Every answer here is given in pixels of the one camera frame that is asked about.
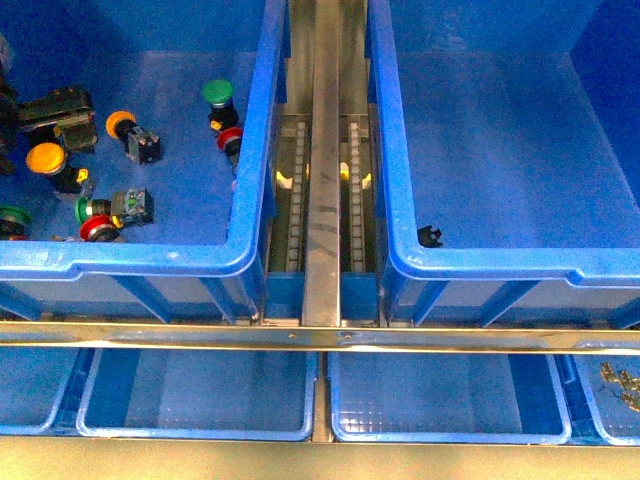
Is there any roller track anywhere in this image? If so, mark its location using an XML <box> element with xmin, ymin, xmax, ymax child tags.
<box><xmin>349</xmin><ymin>121</ymin><xmax>366</xmax><ymax>273</ymax></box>
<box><xmin>286</xmin><ymin>120</ymin><xmax>308</xmax><ymax>272</ymax></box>

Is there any steel front rail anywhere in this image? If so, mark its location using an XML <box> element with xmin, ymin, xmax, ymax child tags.
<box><xmin>1</xmin><ymin>321</ymin><xmax>639</xmax><ymax>356</ymax></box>

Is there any lower blue tray with clips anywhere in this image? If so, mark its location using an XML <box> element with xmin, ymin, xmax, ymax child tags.
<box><xmin>574</xmin><ymin>355</ymin><xmax>639</xmax><ymax>447</ymax></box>

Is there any orange-yellow button with block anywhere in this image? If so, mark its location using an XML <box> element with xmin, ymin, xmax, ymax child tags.
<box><xmin>105</xmin><ymin>110</ymin><xmax>162</xmax><ymax>164</ymax></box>

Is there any small black clip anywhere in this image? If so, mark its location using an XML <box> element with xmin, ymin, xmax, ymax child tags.
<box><xmin>417</xmin><ymin>225</ymin><xmax>443</xmax><ymax>248</ymax></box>

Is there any lower blue tray middle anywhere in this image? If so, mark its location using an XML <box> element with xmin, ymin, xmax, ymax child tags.
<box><xmin>329</xmin><ymin>353</ymin><xmax>572</xmax><ymax>445</ymax></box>

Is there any middle large blue bin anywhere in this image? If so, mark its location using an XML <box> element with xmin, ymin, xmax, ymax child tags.
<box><xmin>366</xmin><ymin>1</ymin><xmax>639</xmax><ymax>328</ymax></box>

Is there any right roller track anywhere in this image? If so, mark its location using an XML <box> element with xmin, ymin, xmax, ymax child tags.
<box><xmin>349</xmin><ymin>121</ymin><xmax>366</xmax><ymax>273</ymax></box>

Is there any steel divider beam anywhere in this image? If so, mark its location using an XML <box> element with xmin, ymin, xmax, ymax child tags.
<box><xmin>301</xmin><ymin>1</ymin><xmax>341</xmax><ymax>327</ymax></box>

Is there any green button front left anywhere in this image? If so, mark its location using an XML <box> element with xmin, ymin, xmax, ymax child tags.
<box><xmin>0</xmin><ymin>205</ymin><xmax>32</xmax><ymax>241</ymax></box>

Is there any lower blue tray far left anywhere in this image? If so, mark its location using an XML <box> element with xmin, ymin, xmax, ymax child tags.
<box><xmin>1</xmin><ymin>347</ymin><xmax>80</xmax><ymax>436</ymax></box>

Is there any yellow mushroom push button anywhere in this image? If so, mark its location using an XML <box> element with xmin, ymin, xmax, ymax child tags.
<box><xmin>25</xmin><ymin>142</ymin><xmax>89</xmax><ymax>196</ymax></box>

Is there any pile of metal clips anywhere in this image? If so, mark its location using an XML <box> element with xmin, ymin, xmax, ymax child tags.
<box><xmin>600</xmin><ymin>362</ymin><xmax>639</xmax><ymax>412</ymax></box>

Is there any red button near wall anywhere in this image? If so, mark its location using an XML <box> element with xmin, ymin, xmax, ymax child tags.
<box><xmin>217</xmin><ymin>126</ymin><xmax>243</xmax><ymax>169</ymax></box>

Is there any left roller track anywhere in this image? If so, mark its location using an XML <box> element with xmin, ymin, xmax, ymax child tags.
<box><xmin>286</xmin><ymin>120</ymin><xmax>308</xmax><ymax>272</ymax></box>

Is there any green button near wall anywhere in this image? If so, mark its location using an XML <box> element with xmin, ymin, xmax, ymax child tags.
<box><xmin>201</xmin><ymin>79</ymin><xmax>239</xmax><ymax>134</ymax></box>

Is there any large blue bin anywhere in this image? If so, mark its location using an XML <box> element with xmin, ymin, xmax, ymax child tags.
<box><xmin>1</xmin><ymin>1</ymin><xmax>290</xmax><ymax>322</ymax></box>
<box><xmin>366</xmin><ymin>1</ymin><xmax>639</xmax><ymax>328</ymax></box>

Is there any green button with block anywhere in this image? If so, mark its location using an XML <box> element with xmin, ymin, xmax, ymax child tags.
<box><xmin>74</xmin><ymin>188</ymin><xmax>154</xmax><ymax>228</ymax></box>

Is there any red button front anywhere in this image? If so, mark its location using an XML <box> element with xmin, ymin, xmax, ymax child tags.
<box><xmin>79</xmin><ymin>215</ymin><xmax>124</xmax><ymax>243</ymax></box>

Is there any left large blue bin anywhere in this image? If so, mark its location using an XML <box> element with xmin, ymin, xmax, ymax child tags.
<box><xmin>1</xmin><ymin>1</ymin><xmax>290</xmax><ymax>322</ymax></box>

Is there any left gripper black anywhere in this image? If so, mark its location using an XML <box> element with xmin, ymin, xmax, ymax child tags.
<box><xmin>0</xmin><ymin>29</ymin><xmax>98</xmax><ymax>176</ymax></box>

